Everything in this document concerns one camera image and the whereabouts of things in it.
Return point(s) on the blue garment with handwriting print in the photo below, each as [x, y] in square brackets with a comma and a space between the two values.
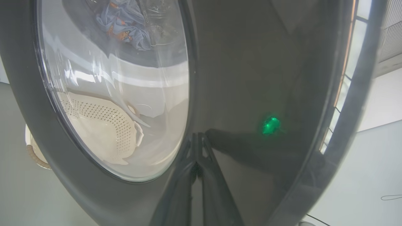
[125, 28]

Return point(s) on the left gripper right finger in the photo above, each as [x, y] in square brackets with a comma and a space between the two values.
[216, 197]

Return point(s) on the grey ribbed wall panel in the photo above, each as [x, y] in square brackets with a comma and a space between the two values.
[392, 31]

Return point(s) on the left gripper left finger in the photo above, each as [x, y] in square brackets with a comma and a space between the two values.
[176, 197]

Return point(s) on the cream perforated laundry basket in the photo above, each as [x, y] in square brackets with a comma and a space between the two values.
[103, 131]

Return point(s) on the dark round washer door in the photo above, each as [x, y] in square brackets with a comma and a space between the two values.
[251, 62]

